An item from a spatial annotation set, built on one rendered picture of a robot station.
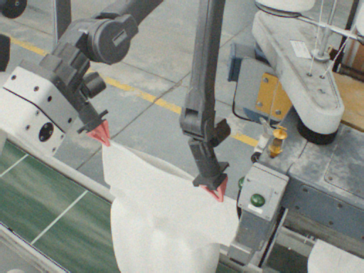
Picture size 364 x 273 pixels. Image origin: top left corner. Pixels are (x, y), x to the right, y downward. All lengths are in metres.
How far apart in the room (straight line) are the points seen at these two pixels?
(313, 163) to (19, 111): 0.56
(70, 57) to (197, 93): 0.39
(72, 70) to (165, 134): 2.23
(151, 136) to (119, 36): 2.16
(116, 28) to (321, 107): 0.43
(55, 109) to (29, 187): 1.40
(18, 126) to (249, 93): 0.76
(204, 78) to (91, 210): 1.10
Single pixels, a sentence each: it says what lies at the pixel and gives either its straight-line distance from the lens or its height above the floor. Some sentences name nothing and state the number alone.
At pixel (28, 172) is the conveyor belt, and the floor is 0.38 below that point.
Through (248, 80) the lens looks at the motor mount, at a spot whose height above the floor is 1.25.
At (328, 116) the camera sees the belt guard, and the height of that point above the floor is 1.41.
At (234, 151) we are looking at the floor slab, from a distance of 2.84.
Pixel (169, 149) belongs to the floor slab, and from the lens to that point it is 2.78.
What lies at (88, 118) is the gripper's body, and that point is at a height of 1.09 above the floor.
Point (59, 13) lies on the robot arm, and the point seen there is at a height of 1.37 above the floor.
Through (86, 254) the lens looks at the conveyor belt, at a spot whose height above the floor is 0.38.
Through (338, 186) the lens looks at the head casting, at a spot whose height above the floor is 1.34.
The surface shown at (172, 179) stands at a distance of 1.19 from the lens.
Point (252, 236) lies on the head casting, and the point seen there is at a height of 1.12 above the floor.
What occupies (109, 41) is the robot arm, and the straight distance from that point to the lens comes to 0.72.
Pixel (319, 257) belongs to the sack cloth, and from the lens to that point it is 1.19.
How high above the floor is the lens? 1.87
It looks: 40 degrees down
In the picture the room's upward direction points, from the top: 7 degrees clockwise
